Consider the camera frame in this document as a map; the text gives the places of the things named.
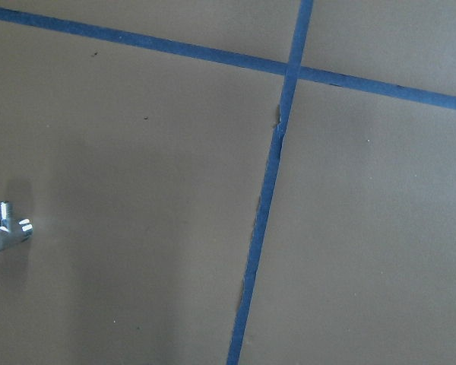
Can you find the brown paper table cover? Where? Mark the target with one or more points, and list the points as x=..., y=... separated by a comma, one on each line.
x=229, y=182

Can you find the chrome tee pipe fitting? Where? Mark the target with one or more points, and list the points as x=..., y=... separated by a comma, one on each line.
x=12, y=230

